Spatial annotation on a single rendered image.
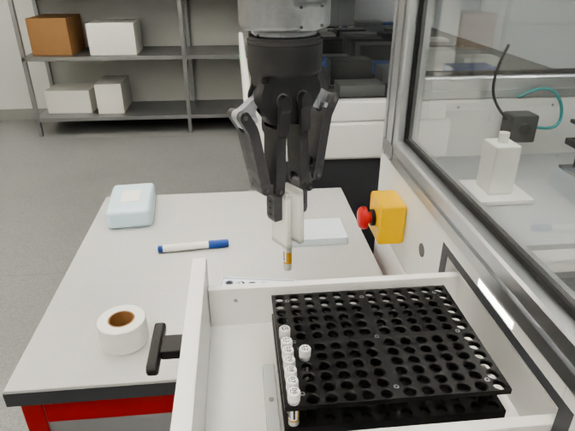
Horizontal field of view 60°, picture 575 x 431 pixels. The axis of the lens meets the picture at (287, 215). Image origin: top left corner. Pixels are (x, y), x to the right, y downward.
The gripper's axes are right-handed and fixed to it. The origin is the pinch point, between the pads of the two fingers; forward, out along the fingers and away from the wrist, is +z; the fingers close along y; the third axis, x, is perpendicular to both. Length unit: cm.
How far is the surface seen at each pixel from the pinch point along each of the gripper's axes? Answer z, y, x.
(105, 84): 61, 92, 370
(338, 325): 10.6, 0.4, -9.0
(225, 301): 12.9, -6.1, 5.6
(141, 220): 22, 0, 53
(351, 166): 23, 58, 49
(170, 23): 21, 158, 379
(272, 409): 15.7, -10.0, -10.4
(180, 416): 7.6, -20.6, -12.3
